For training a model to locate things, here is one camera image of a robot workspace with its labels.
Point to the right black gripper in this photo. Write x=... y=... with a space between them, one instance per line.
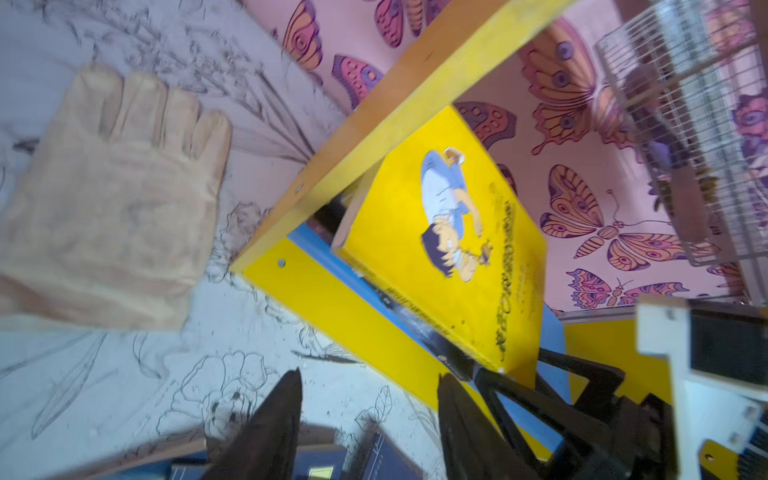
x=633 y=441

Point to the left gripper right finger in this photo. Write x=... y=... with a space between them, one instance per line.
x=472 y=447

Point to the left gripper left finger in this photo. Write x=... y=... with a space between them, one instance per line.
x=266 y=446

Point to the yellow cartoon book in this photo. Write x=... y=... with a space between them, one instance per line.
x=439 y=229
x=326 y=222

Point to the dark blue book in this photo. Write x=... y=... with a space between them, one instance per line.
x=311 y=462
x=382 y=460

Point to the beige work glove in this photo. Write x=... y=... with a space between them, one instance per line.
x=112 y=225

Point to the yellow pink blue bookshelf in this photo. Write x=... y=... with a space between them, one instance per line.
x=585 y=156

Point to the white wire basket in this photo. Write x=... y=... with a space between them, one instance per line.
x=691 y=80

